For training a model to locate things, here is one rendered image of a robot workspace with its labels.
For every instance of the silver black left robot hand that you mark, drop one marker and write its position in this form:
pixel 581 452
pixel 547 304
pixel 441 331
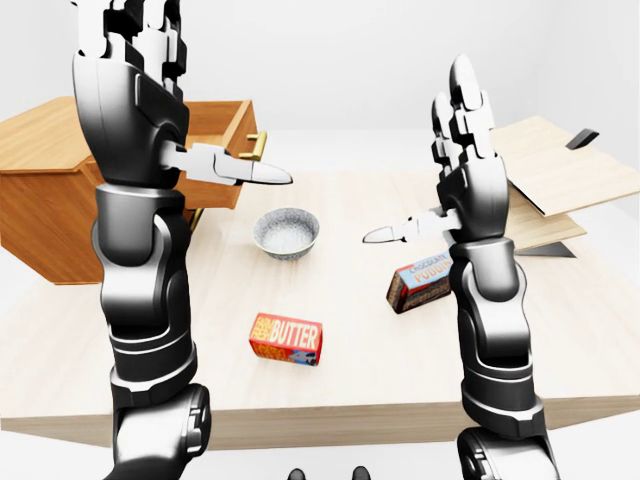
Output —
pixel 130 125

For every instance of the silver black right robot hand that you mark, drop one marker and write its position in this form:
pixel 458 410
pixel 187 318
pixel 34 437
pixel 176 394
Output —
pixel 477 200

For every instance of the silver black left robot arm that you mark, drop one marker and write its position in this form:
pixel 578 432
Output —
pixel 145 300

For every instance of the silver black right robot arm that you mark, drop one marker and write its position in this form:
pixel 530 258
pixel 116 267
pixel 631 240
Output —
pixel 495 325

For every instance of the wooden cabinet drawer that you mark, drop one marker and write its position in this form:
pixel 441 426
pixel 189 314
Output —
pixel 212 117

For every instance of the wooden cabinet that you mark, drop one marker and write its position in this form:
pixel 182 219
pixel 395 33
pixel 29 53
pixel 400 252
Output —
pixel 40 210

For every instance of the large pale wooden board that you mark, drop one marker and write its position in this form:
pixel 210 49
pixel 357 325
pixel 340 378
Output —
pixel 560 170

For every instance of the chocolate pudding box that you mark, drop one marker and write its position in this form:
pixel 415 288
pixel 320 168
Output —
pixel 417 282

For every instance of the patterned grey white bowl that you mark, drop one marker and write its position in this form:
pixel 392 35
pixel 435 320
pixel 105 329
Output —
pixel 286 235

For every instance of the red butter box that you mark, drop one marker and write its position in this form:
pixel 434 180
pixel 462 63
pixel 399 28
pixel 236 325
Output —
pixel 290 337

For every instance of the small dark rounded shape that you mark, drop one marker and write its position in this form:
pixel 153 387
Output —
pixel 296 474
pixel 361 473

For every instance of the black slanted bracket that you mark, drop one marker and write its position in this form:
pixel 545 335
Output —
pixel 582 138

